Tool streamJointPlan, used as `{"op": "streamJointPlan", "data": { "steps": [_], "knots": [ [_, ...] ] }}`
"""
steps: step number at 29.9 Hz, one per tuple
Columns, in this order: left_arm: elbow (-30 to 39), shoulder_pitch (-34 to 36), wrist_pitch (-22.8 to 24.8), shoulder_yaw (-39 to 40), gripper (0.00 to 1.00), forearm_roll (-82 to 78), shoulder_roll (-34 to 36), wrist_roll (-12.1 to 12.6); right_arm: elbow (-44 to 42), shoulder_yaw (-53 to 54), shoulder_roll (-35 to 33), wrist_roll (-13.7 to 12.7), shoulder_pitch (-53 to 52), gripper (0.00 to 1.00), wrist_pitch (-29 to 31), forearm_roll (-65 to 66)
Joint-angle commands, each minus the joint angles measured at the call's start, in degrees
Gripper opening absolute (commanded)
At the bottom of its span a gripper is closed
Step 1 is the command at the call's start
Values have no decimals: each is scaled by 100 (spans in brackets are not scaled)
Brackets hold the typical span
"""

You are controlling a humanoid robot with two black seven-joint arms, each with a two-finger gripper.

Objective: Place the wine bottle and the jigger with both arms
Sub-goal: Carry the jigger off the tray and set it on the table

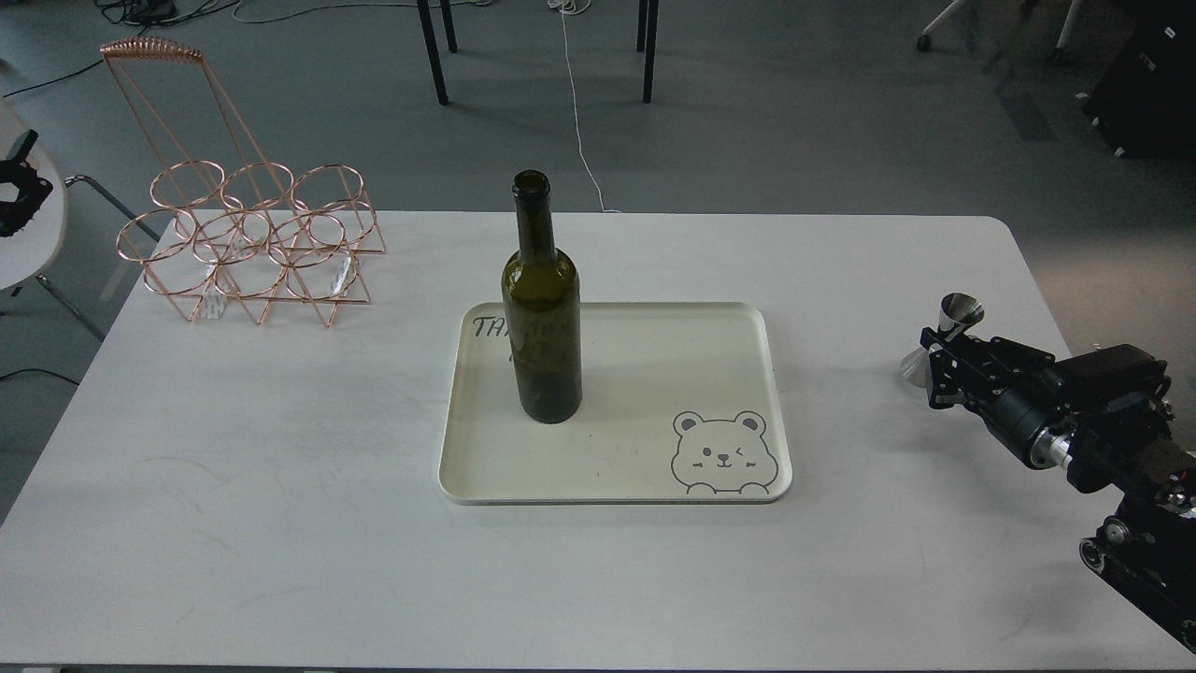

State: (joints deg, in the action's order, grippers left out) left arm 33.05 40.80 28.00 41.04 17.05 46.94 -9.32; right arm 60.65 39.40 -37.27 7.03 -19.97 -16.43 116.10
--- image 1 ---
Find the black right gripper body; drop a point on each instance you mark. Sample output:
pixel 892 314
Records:
pixel 978 371

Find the copper wire bottle rack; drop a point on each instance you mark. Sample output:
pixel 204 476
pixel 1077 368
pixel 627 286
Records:
pixel 249 232

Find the cream bear tray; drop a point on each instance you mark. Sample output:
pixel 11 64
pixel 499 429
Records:
pixel 679 405

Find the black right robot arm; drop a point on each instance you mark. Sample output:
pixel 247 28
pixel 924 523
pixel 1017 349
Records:
pixel 1103 418

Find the dark green wine bottle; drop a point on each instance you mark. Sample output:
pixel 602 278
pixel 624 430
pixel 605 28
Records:
pixel 542 308

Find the steel double jigger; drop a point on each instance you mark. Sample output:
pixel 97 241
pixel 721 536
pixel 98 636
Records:
pixel 958 312

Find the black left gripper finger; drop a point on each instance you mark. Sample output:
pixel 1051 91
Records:
pixel 22 147

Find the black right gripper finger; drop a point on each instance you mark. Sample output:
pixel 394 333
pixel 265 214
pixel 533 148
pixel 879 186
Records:
pixel 943 389
pixel 933 338

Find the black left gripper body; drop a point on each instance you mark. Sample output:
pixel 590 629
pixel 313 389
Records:
pixel 31 192

